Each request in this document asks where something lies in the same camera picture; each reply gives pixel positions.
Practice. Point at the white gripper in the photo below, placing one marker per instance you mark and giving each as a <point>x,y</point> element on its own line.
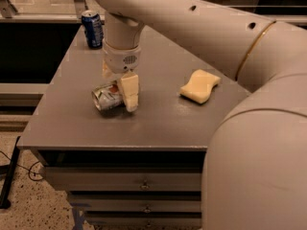
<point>121,60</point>

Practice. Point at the white green 7up can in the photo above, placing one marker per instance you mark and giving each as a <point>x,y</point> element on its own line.
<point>107,96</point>

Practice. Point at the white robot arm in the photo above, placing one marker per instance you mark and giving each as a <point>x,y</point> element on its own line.
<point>254,173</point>

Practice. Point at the blue soda can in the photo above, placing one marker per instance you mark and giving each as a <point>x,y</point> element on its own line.
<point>93,29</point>

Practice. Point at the yellow sponge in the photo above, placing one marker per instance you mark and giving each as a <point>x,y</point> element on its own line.
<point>199,86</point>

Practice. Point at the grey drawer cabinet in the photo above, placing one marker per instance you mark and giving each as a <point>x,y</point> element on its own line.
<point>166,131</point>

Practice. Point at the top grey drawer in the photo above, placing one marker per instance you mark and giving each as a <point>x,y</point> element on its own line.
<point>119,179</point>

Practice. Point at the grey drawer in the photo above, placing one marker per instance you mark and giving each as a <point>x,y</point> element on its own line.
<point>143,219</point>
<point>136,202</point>
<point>119,179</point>

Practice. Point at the middle grey drawer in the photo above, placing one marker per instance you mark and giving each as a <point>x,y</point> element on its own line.
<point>136,202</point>

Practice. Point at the black stand leg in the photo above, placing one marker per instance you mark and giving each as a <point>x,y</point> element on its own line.
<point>8,172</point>

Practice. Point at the bottom grey drawer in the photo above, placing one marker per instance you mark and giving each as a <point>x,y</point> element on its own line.
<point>143,219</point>

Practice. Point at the metal window rail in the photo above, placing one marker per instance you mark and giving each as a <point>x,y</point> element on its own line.
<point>44,18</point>

